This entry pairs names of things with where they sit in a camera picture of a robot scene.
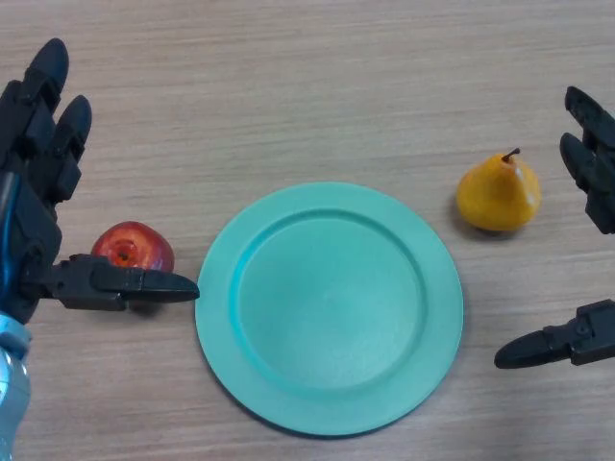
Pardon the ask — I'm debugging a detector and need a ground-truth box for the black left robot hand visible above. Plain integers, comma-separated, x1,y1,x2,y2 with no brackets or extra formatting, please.
0,37,201,326

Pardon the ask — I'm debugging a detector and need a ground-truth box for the red apple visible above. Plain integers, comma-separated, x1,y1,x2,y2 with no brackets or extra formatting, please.
90,220,176,276

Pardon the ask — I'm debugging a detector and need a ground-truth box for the yellow pear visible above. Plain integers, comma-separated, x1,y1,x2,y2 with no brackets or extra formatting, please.
455,147,543,235

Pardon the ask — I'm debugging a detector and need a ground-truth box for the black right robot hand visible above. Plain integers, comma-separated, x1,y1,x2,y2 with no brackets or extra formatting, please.
494,85,615,370

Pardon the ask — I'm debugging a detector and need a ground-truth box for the green round plate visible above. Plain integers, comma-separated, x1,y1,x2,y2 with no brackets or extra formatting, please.
194,181,465,438

